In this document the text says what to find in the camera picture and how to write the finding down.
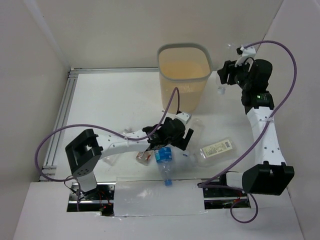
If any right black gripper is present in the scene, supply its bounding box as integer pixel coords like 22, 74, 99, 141
218, 56, 253, 90

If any clear crushed bottle white-blue cap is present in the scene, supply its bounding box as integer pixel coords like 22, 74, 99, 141
173, 118, 205, 167

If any beige label clear bottle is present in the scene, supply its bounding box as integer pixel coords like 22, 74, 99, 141
196, 137, 237, 167

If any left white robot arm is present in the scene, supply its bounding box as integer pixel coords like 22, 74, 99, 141
65, 112, 194, 200

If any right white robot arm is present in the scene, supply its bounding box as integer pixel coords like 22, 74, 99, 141
217, 59, 295, 196

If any beige plastic waste bin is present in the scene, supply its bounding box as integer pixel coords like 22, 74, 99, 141
157, 42, 213, 114

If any blue label water bottle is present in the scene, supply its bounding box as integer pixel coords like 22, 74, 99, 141
154, 147, 173, 187

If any red cap bottle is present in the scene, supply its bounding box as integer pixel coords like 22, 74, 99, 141
135, 150, 153, 166

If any clear bottle white cap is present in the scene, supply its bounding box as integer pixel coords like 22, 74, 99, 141
103, 128, 136, 166

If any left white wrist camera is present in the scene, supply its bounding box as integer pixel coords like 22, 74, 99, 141
174, 112, 192, 125

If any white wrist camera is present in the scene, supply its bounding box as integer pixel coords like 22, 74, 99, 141
235, 45, 256, 67
174, 112, 192, 125

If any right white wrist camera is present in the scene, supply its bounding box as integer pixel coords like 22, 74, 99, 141
235, 45, 256, 67

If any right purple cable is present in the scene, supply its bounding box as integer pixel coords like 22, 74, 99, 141
196, 40, 299, 223

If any purple cable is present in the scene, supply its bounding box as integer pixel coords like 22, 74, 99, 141
196, 40, 299, 223
35, 87, 181, 213

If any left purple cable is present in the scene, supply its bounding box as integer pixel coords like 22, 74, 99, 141
35, 87, 181, 213

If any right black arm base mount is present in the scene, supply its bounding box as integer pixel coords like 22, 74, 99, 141
202, 186, 251, 210

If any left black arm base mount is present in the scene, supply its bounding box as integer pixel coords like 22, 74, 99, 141
63, 181, 116, 217

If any aluminium frame rail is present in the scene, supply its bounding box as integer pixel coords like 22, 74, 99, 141
39, 67, 247, 182

